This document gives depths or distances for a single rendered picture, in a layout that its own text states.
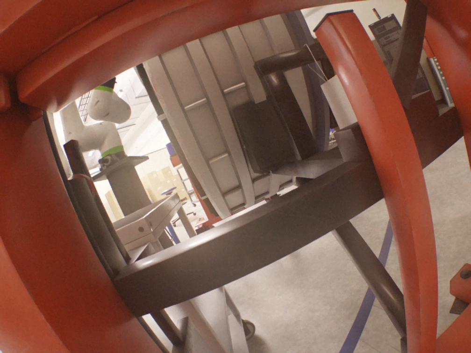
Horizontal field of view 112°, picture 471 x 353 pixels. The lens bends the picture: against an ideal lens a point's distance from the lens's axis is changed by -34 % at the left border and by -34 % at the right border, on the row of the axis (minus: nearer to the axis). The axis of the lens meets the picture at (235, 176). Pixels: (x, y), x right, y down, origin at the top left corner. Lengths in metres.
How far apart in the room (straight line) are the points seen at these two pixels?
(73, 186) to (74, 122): 0.95
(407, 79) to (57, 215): 0.36
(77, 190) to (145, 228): 0.21
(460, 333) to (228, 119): 0.76
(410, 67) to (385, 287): 0.39
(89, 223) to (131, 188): 0.92
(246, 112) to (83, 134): 0.78
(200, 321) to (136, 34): 0.50
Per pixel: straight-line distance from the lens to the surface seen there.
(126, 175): 1.18
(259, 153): 0.67
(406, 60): 0.30
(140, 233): 0.46
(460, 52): 0.39
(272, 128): 0.69
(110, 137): 1.24
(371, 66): 0.24
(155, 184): 8.21
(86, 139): 1.19
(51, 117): 1.75
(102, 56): 0.21
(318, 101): 0.79
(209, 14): 0.22
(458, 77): 0.40
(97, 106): 1.02
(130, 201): 1.19
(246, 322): 1.06
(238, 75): 0.68
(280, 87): 0.52
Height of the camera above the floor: 0.72
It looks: 5 degrees down
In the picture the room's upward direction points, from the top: 25 degrees counter-clockwise
